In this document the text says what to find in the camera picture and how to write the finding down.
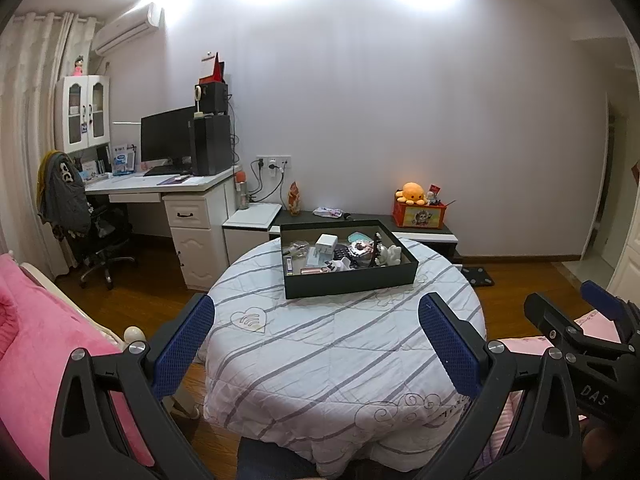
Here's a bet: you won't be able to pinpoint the bottle with red cap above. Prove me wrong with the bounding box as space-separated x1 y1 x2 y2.
235 170 250 211

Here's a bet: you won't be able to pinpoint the white desk with drawers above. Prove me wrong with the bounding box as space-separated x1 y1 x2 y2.
84 165 243 293

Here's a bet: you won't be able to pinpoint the red printed storage box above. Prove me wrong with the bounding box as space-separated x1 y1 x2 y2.
391 200 448 231

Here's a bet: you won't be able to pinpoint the orange octopus plush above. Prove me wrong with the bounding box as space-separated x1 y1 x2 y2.
395 181 428 206

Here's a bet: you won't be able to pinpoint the small black speaker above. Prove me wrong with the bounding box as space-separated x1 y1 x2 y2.
200 81 231 115

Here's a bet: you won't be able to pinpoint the white and blue card box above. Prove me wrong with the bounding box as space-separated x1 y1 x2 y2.
80 159 110 182

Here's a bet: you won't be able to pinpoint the grey printed jacket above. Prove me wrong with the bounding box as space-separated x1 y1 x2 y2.
39 152 92 233

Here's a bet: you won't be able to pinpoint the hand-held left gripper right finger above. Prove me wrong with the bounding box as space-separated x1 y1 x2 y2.
417 291 584 480

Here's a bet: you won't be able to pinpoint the dark green cardboard box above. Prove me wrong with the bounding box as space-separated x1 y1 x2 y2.
279 219 420 301

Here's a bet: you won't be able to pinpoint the black office chair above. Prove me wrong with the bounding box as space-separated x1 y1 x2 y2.
55 200 138 290

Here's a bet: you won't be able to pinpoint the white glass-door cabinet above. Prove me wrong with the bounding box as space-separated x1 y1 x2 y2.
54 75 112 155

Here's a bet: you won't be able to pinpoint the pink blanket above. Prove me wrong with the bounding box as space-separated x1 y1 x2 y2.
0 252 156 468

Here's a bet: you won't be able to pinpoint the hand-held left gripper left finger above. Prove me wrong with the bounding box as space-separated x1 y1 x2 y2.
50 292 216 480

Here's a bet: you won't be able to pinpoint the black floor scale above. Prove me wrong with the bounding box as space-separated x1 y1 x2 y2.
460 265 496 288

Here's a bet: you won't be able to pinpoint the black power cable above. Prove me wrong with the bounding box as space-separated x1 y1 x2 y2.
247 160 286 203

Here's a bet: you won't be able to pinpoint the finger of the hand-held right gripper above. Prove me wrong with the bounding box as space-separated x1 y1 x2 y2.
523 291 603 361
580 280 640 343

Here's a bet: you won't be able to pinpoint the round table with striped cloth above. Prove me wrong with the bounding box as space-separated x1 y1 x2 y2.
202 235 488 478

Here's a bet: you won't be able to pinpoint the blue and white carton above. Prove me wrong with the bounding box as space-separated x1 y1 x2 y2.
111 143 137 177

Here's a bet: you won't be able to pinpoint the white bed frame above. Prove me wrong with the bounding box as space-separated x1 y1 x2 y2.
17 260 201 418

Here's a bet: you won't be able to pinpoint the red paper box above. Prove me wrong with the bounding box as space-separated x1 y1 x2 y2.
199 51 226 85

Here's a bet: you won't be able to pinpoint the beige curtain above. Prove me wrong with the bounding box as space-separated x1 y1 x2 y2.
0 12 98 281

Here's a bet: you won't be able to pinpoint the black computer monitor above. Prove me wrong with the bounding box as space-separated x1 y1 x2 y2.
140 106 197 171

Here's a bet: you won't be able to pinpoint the white low cabinet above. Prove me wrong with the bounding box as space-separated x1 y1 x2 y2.
221 202 283 268

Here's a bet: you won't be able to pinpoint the yellow garment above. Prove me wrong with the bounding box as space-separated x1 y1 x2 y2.
37 150 58 211

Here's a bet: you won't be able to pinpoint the white air conditioner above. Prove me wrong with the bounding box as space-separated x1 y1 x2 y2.
91 2 163 56

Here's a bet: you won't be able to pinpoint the black computer tower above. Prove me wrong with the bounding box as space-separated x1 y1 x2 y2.
192 114 233 177

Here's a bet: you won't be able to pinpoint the pink white block figure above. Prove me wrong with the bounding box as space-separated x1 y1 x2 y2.
372 242 403 267

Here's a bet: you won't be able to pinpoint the person's dark trousers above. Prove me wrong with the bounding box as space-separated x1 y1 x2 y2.
237 435 361 480

